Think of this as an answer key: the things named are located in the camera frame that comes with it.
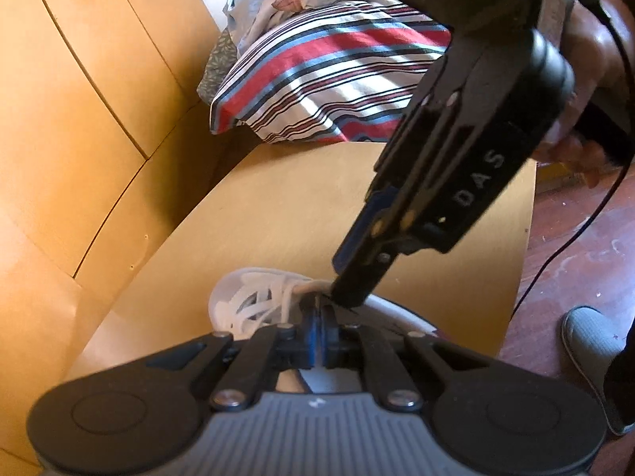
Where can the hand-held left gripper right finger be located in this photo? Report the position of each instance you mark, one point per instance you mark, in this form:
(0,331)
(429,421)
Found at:
(327,339)

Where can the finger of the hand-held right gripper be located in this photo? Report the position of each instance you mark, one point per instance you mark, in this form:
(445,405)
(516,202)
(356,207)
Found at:
(359,282)
(364,230)

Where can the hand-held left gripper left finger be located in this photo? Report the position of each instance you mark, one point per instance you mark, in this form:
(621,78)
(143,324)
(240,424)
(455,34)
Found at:
(310,339)

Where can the white shoelace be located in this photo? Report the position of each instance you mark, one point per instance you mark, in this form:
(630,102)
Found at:
(253,302)

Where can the white shoe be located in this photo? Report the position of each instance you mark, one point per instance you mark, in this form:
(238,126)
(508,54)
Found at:
(228,287)

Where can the person's right hand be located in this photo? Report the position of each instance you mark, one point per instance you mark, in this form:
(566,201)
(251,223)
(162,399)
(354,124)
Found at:
(603,44)

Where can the yellow object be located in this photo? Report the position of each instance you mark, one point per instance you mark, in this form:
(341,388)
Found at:
(558,176)

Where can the striped blanket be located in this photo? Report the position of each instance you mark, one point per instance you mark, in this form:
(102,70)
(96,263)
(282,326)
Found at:
(322,69)

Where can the leaf-patterned pillow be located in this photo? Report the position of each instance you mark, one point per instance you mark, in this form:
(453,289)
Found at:
(218,64)

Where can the grey slipper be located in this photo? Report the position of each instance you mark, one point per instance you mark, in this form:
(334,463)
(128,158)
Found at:
(590,342)

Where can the wooden wardrobe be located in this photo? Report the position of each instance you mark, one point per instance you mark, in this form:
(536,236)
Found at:
(89,109)

